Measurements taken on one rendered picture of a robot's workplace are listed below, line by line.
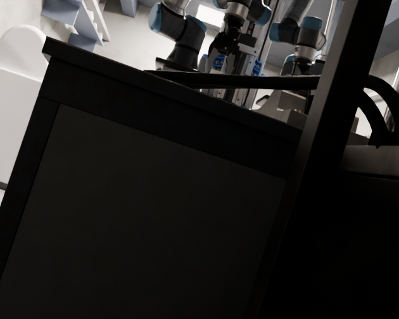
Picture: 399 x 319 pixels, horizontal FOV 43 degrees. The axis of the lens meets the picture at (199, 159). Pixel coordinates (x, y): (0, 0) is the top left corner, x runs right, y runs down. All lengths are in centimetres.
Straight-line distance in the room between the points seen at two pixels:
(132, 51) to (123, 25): 48
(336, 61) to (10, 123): 373
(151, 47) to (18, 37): 462
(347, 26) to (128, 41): 811
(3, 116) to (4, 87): 24
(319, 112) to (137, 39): 813
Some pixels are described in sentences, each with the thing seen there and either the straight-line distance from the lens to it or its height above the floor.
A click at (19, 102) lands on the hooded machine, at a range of 441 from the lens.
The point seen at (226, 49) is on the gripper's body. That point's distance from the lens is 169.
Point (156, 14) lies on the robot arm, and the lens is 219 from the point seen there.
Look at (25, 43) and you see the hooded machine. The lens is 452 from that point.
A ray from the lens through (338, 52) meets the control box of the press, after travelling 90.
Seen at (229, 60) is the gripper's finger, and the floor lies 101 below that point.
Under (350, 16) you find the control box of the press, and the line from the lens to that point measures 92.
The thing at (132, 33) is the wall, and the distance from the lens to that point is 897.
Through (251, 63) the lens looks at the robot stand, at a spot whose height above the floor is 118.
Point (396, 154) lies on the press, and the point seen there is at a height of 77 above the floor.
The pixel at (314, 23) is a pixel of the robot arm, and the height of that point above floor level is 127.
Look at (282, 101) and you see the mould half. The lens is 148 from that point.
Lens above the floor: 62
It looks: 2 degrees up
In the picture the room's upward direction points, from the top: 18 degrees clockwise
